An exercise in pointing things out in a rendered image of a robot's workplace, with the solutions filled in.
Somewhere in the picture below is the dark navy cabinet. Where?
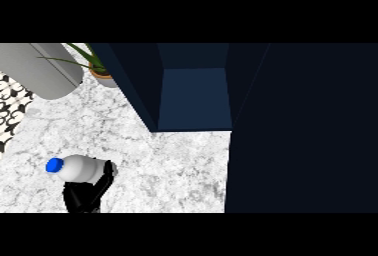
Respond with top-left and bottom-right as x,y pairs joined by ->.
87,42 -> 271,133

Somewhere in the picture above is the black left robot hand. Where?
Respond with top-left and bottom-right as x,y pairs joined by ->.
62,159 -> 116,214

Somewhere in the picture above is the green potted plant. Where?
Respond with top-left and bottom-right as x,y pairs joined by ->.
37,42 -> 119,89

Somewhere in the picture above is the dark navy cabinet door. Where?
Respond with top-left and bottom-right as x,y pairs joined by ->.
223,42 -> 378,214

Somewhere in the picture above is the white bottle with blue cap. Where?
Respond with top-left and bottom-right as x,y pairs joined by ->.
44,154 -> 119,185

